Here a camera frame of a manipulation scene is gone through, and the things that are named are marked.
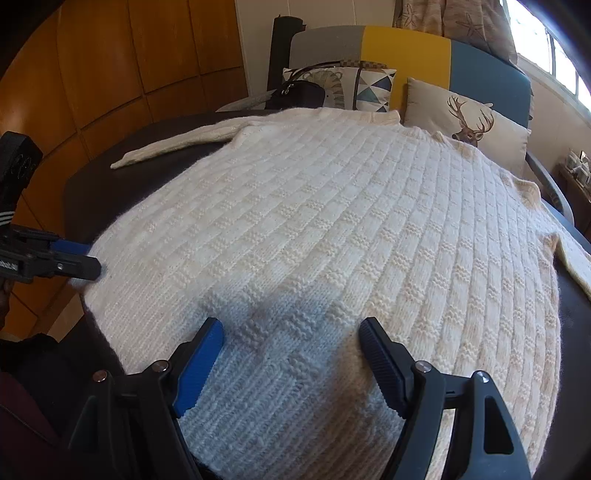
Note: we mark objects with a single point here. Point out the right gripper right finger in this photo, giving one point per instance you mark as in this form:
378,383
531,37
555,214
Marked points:
485,443

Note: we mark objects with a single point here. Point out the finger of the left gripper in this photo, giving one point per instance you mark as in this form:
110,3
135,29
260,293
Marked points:
84,269
70,247

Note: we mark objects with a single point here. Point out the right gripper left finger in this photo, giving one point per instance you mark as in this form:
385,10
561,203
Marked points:
128,427

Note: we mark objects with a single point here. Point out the cream knitted sweater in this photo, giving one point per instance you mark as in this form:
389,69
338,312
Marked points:
305,223

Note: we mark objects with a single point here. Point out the wooden side table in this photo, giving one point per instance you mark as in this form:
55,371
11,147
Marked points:
577,196

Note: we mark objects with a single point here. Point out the black handbag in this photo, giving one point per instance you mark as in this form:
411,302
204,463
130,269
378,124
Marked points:
297,94

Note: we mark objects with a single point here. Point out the deer print cushion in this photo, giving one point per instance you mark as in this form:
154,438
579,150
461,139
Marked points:
433,108

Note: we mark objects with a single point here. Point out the triangle pattern cushion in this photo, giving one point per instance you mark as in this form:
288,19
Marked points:
355,85

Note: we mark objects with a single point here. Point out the blue yellow grey sofa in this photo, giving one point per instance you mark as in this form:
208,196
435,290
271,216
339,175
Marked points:
452,65

